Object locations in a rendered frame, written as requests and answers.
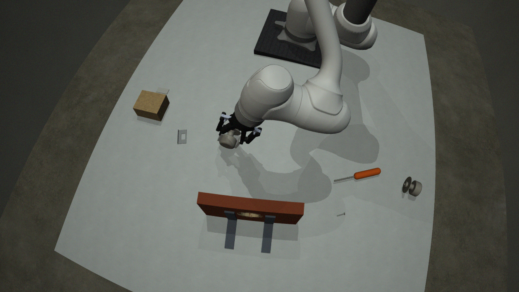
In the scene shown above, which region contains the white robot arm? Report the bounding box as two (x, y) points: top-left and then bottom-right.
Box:
(234, 0), (377, 134)

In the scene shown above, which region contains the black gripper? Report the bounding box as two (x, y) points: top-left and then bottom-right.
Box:
(216, 112), (262, 148)

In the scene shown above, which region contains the orange-handled screwdriver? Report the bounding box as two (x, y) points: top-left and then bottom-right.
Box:
(334, 168), (381, 182)

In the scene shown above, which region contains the brown rectangular box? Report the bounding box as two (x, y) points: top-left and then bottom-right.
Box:
(133, 90), (170, 121)

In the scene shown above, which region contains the brown wooden door slab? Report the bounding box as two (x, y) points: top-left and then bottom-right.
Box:
(197, 192), (305, 225)

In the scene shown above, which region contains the dark metal door knob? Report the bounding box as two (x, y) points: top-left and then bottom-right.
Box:
(402, 176), (422, 197)

